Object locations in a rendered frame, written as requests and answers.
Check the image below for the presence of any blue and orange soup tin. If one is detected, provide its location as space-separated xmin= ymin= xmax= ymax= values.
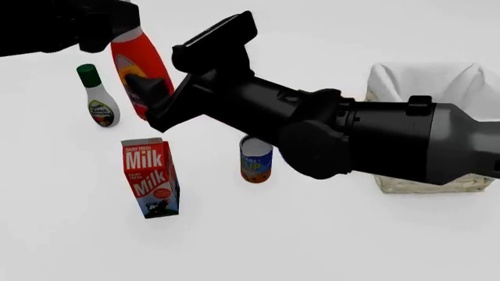
xmin=238 ymin=134 xmax=275 ymax=184

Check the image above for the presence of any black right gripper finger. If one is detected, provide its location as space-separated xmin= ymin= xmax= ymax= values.
xmin=124 ymin=73 xmax=175 ymax=114

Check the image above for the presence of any red ketchup bottle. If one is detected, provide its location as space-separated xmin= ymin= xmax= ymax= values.
xmin=110 ymin=26 xmax=176 ymax=122

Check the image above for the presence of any white ranch dressing bottle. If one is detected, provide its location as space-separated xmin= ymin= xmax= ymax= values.
xmin=76 ymin=63 xmax=121 ymax=129

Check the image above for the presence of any pale wicker basket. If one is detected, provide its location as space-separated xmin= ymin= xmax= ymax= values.
xmin=364 ymin=61 xmax=496 ymax=195

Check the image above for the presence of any red milk carton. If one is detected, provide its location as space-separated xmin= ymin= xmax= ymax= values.
xmin=120 ymin=137 xmax=182 ymax=220

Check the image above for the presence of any white basket lining cloth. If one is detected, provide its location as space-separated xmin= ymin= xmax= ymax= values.
xmin=366 ymin=61 xmax=495 ymax=126

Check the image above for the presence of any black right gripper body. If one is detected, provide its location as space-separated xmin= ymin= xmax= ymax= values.
xmin=145 ymin=73 xmax=214 ymax=133

